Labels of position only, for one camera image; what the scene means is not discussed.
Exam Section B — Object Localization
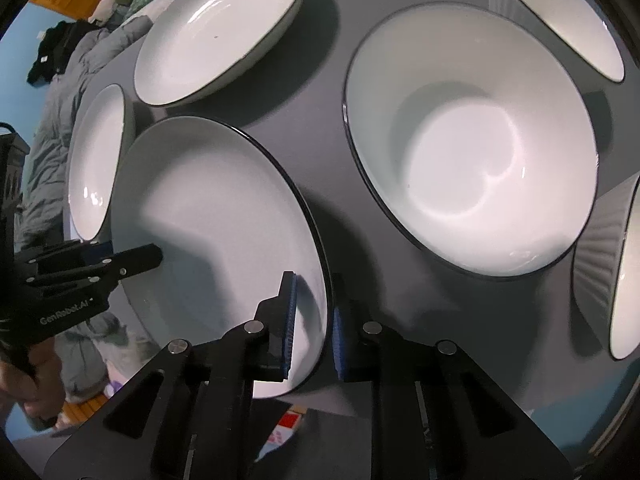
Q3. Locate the white plate dark rim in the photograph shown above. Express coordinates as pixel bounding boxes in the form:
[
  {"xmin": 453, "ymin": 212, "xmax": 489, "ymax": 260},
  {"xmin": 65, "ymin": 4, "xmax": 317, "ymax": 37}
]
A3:
[{"xmin": 111, "ymin": 116, "xmax": 330, "ymax": 399}]

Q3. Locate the ribbed white bowl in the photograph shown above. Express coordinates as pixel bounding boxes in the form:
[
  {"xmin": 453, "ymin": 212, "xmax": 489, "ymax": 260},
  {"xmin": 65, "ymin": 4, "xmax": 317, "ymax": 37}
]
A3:
[
  {"xmin": 572, "ymin": 174, "xmax": 639, "ymax": 361},
  {"xmin": 488, "ymin": 0, "xmax": 626, "ymax": 92}
]

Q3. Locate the white shallow plate top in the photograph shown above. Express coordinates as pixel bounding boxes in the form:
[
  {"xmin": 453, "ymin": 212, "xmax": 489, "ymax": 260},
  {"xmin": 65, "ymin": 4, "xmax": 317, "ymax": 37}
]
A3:
[{"xmin": 134, "ymin": 0, "xmax": 303, "ymax": 107}]

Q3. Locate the large white bowl dark rim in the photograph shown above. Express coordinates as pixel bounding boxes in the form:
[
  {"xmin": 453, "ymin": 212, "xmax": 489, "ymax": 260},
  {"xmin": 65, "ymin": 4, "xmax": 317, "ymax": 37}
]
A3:
[{"xmin": 343, "ymin": 2, "xmax": 598, "ymax": 278}]

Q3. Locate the person's left hand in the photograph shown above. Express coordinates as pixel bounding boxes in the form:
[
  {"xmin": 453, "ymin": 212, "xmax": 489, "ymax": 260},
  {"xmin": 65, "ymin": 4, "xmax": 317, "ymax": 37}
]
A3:
[{"xmin": 1, "ymin": 338, "xmax": 65, "ymax": 422}]

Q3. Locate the grey duvet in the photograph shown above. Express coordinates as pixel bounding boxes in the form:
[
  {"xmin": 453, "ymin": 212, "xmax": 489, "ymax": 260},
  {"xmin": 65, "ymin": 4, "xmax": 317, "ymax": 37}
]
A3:
[{"xmin": 14, "ymin": 15, "xmax": 153, "ymax": 249}]

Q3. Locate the black clothes pile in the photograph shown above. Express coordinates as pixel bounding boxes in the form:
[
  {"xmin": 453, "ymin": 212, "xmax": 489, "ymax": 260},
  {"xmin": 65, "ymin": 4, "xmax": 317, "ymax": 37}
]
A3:
[{"xmin": 26, "ymin": 20, "xmax": 110, "ymax": 87}]

